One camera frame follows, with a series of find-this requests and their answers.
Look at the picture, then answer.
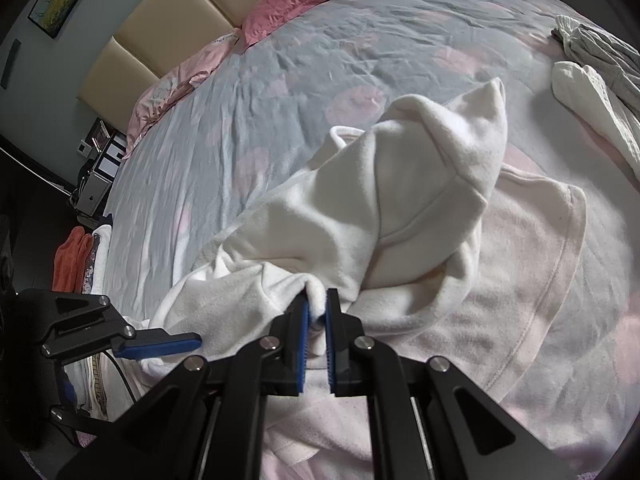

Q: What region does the beige padded headboard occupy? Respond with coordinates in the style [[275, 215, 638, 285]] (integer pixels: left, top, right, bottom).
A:
[[75, 0, 313, 132]]

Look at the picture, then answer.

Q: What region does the grey pink-dotted bed blanket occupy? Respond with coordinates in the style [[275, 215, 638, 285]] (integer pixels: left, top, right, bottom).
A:
[[100, 0, 640, 480]]

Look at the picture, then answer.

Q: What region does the black cable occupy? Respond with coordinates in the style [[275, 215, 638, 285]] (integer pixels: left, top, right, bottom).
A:
[[101, 351, 138, 403]]

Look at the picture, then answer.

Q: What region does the white fleece hoodie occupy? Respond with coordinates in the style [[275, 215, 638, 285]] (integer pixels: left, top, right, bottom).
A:
[[137, 77, 591, 480]]

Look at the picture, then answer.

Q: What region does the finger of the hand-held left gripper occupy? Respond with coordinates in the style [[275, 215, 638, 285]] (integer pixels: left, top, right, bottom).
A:
[[49, 406, 126, 435], [17, 290, 203, 360]]

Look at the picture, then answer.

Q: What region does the folded orange towel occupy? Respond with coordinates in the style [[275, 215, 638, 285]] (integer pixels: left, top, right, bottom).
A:
[[52, 226, 96, 294]]

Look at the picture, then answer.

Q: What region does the light pink pillow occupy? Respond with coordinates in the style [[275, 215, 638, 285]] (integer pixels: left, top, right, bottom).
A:
[[125, 30, 242, 157]]

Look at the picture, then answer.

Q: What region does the folded white cloth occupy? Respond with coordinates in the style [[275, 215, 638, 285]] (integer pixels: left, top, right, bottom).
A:
[[92, 223, 114, 297]]

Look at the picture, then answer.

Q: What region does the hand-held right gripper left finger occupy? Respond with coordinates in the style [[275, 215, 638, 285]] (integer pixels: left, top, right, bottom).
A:
[[57, 294, 311, 480]]

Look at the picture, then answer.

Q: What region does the white knit garment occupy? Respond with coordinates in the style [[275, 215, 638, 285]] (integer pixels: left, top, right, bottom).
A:
[[551, 61, 640, 182]]

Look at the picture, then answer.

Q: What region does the grey garment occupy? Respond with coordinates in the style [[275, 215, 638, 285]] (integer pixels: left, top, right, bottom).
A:
[[551, 14, 640, 107]]

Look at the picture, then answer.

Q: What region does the stack of folded beige clothes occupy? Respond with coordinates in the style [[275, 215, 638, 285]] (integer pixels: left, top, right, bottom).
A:
[[62, 352, 146, 423]]

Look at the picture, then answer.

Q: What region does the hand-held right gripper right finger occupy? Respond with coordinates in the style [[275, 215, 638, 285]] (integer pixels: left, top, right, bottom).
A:
[[325, 288, 583, 480]]

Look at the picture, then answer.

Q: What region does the folded floral cloth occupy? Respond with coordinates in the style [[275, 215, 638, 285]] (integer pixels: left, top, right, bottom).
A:
[[81, 235, 99, 296]]

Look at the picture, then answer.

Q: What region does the bedside stand with white boxes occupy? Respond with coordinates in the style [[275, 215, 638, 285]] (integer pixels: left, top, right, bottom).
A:
[[69, 119, 132, 217]]

